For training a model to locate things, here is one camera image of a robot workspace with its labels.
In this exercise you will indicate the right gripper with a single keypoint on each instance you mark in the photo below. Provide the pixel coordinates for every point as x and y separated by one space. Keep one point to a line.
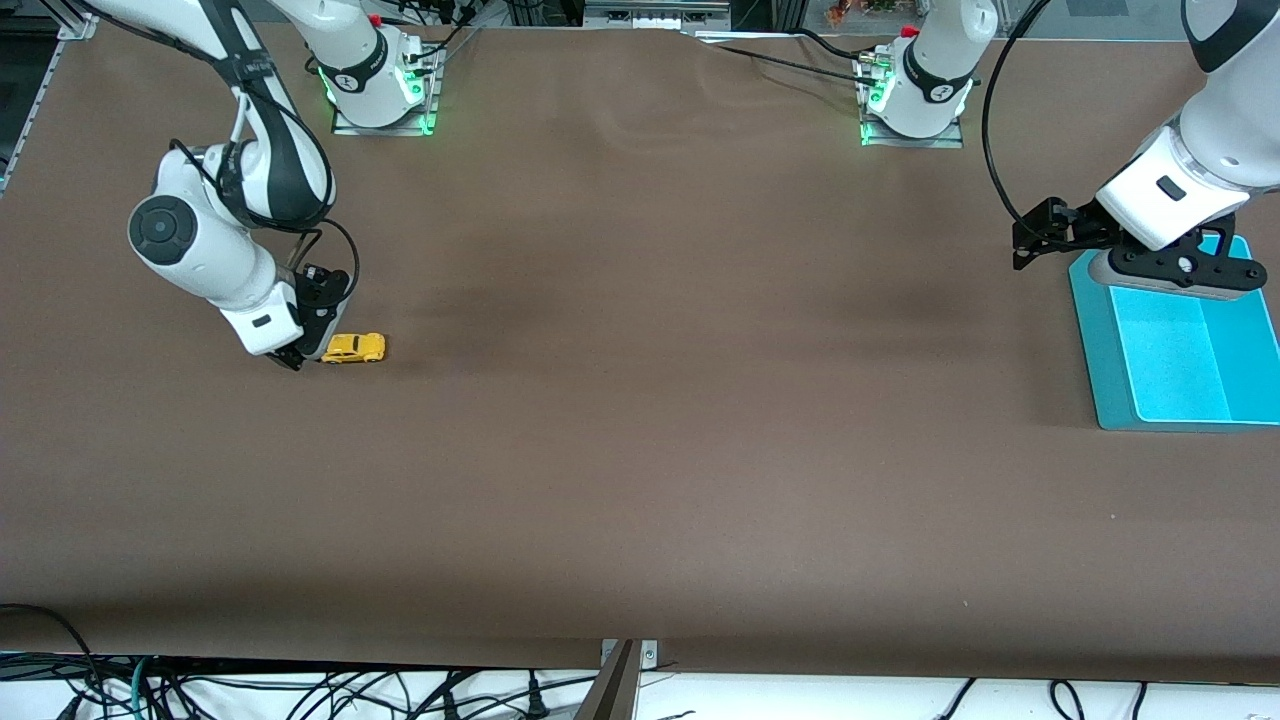
318 303

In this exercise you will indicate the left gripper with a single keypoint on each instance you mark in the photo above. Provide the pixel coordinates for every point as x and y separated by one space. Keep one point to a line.
1078 228

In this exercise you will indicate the yellow beetle toy car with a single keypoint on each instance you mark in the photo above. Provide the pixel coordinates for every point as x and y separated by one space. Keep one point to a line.
352 347

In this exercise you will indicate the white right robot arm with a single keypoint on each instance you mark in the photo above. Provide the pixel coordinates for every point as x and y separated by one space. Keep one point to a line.
190 240

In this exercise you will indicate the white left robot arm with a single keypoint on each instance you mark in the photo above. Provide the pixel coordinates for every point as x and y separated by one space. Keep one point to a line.
1220 130

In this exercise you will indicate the teal plastic tray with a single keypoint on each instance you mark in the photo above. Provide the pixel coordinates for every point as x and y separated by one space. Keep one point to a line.
1170 370

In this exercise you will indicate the grey background equipment box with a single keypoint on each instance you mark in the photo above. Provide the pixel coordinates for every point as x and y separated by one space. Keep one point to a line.
655 14

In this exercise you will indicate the dark table leg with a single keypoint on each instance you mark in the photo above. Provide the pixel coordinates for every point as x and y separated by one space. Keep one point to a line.
612 695

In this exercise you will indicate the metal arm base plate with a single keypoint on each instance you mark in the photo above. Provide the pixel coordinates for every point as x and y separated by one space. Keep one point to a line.
940 143
431 92

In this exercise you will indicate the aluminium frame profile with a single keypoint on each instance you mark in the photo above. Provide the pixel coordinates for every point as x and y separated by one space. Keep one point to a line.
72 22

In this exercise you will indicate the silver table bracket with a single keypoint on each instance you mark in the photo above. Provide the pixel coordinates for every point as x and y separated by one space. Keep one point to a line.
648 655

